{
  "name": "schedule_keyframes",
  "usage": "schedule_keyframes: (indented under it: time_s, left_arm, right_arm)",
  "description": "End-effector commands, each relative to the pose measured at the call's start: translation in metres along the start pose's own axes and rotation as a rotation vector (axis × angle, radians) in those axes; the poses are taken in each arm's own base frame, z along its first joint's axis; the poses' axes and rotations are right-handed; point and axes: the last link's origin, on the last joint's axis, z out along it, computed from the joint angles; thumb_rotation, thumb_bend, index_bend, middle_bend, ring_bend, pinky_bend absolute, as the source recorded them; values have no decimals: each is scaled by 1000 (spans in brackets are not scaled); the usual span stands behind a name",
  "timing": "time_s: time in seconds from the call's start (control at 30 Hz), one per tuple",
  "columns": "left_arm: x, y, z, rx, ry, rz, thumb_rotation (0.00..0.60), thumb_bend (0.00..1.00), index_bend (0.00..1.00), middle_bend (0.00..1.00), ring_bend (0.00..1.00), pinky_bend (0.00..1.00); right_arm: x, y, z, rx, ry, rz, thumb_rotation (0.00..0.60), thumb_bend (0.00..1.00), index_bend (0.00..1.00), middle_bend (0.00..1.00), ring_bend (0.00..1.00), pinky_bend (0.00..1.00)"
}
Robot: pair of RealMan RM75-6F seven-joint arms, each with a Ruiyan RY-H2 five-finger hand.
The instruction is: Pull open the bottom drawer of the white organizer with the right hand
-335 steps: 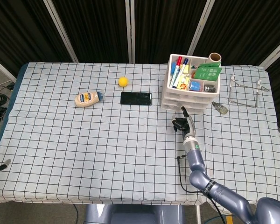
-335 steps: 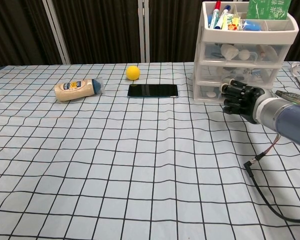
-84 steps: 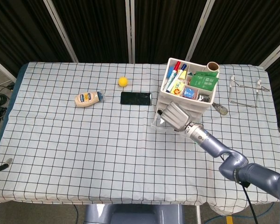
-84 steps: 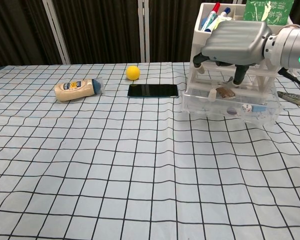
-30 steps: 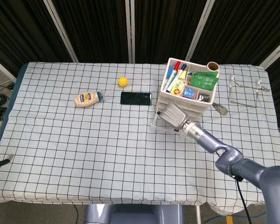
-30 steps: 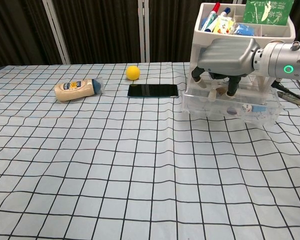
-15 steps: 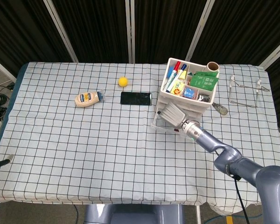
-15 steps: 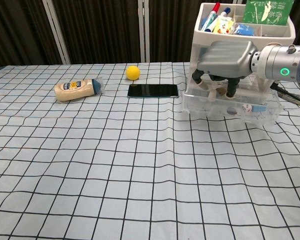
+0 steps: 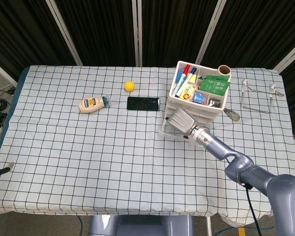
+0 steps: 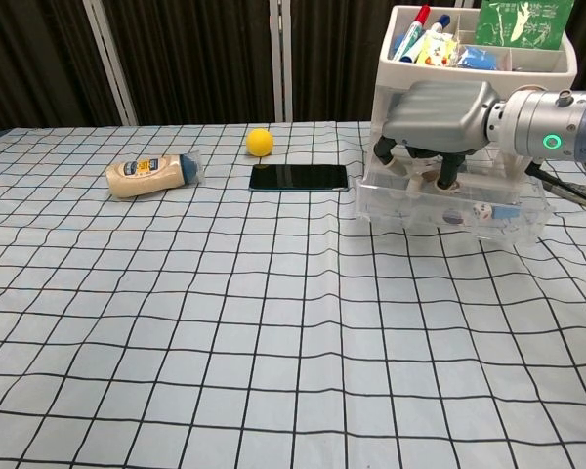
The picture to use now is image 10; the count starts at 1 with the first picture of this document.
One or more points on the blue checkered tablecloth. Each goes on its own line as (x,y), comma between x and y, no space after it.
(273,317)

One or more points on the red cap marker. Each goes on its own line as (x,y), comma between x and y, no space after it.
(410,34)

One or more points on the yellow snack packet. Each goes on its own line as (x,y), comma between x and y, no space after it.
(437,49)

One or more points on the small white bottle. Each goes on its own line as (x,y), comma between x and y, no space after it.
(414,186)

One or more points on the round blue white badge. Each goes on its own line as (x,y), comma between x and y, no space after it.
(452,216)

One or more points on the black smartphone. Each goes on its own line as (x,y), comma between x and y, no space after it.
(298,177)

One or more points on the clear drawer with die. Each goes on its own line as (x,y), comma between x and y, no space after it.
(395,205)

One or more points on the yellow ball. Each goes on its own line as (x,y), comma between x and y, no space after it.
(260,142)

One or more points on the upright white partition frame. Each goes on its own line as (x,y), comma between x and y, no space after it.
(280,58)

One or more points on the black curtain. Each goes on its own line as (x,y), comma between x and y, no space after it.
(200,58)

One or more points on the blue cap marker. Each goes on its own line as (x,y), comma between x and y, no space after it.
(442,20)

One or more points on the white plastic drawer organizer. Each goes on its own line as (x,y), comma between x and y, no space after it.
(469,73)

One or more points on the white die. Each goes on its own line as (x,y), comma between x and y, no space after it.
(482,211)

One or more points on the green printed packet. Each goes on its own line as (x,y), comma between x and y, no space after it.
(517,24)

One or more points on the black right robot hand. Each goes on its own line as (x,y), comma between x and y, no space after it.
(439,115)

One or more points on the slanted white partition frame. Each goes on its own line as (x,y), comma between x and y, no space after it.
(112,63)

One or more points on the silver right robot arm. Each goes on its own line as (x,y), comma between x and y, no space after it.
(542,122)

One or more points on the cream mayonnaise bottle blue cap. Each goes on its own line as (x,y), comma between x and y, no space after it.
(146,176)

